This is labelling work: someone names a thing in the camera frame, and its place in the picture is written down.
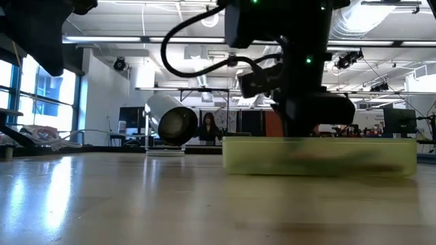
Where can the yellow-green translucent supply box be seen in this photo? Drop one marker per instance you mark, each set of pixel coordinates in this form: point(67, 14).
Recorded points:
point(252, 160)

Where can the white plastic bag pile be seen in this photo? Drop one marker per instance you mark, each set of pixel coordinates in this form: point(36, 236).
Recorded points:
point(44, 134)

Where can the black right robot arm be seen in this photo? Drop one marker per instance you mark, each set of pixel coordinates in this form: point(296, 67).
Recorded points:
point(272, 20)

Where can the small grey cup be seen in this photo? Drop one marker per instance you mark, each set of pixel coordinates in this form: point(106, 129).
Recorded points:
point(9, 152)

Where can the person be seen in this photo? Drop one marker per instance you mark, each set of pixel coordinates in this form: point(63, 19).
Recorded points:
point(208, 131)

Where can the long ceiling light tube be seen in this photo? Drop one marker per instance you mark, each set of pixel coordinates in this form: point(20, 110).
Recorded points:
point(187, 39)
point(102, 39)
point(419, 43)
point(361, 43)

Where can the orange wall panel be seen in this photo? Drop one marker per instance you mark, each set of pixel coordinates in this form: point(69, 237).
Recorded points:
point(274, 124)

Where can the large glass window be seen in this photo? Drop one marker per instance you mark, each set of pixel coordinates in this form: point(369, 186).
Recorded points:
point(54, 102)

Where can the black ceiling spotlight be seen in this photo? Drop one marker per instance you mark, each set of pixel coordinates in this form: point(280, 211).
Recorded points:
point(120, 64)
point(347, 60)

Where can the silver ceiling duct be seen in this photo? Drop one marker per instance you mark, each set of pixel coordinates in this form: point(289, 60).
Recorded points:
point(357, 17)

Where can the black tripod stand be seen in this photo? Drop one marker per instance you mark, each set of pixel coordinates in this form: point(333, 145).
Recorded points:
point(432, 129)

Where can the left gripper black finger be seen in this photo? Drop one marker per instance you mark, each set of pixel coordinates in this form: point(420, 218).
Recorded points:
point(41, 41)

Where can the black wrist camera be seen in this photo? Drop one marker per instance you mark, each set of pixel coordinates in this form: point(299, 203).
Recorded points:
point(255, 83)

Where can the black computer monitor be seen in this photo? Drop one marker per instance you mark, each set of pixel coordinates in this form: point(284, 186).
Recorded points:
point(400, 120)

